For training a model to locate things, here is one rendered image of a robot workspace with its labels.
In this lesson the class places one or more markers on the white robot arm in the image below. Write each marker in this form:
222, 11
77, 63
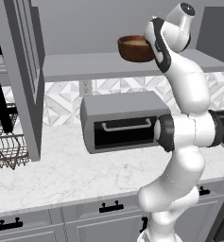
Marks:
182, 148

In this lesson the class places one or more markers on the brown wooden bowl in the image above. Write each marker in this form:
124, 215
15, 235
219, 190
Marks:
134, 50

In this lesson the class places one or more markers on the grey base cabinet door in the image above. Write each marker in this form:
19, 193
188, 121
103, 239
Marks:
22, 238
198, 220
104, 230

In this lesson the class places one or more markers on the dark grey cabinet door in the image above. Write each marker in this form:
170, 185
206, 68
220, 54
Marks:
215, 34

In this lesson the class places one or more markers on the grey toaster oven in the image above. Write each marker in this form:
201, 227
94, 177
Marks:
123, 104

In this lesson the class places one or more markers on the black toaster oven door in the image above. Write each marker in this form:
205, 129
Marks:
126, 138

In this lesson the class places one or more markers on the grey drawer front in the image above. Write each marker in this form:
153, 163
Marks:
34, 217
88, 204
215, 189

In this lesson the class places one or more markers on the white wall outlet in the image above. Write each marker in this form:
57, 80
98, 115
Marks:
85, 88

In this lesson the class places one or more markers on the grey open wall cabinet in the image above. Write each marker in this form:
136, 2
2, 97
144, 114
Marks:
94, 66

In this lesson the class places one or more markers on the grey wall cabinet door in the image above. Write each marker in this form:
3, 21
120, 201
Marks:
25, 78

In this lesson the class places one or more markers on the black frame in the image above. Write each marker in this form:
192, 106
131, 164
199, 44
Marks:
1, 104

